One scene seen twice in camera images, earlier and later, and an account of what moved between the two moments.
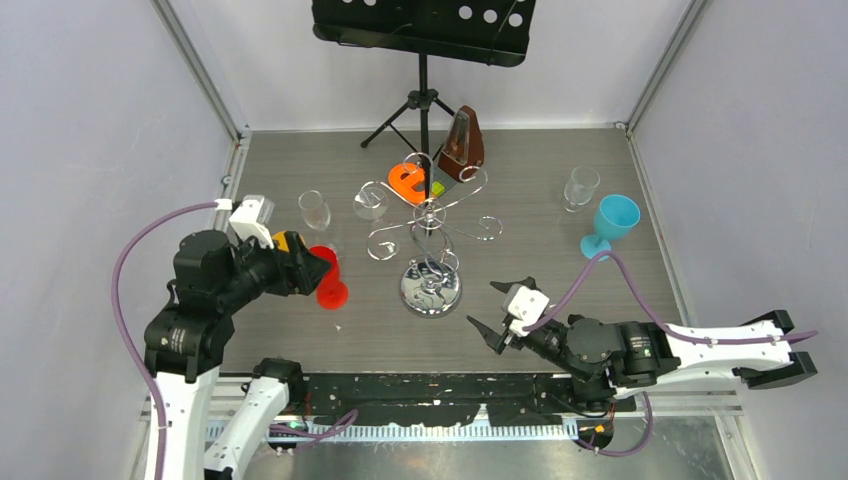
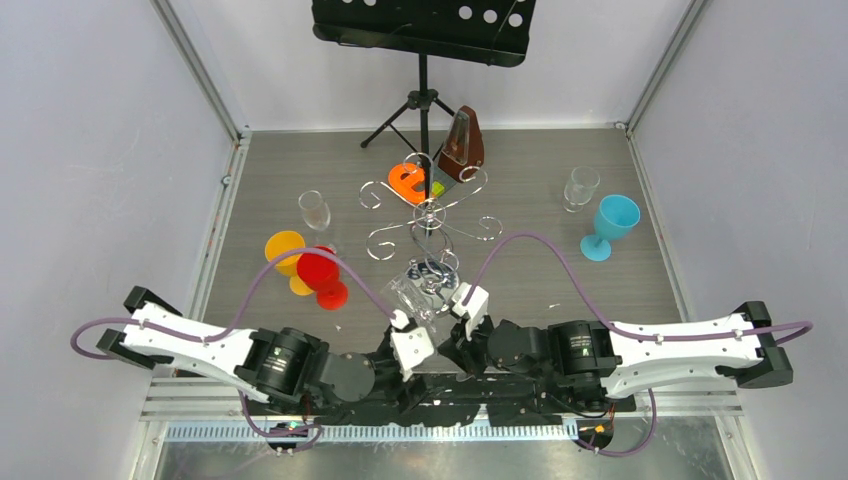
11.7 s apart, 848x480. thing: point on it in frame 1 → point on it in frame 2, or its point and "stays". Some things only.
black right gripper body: x=543 y=339 → x=473 y=351
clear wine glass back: x=371 y=201 → x=410 y=297
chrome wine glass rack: x=430 y=287 stays
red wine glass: x=331 y=292 stays
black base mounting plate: x=505 y=399 stays
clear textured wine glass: x=584 y=179 stays
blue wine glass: x=615 y=217 stays
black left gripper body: x=285 y=273 → x=399 y=392
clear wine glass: x=315 y=211 stays
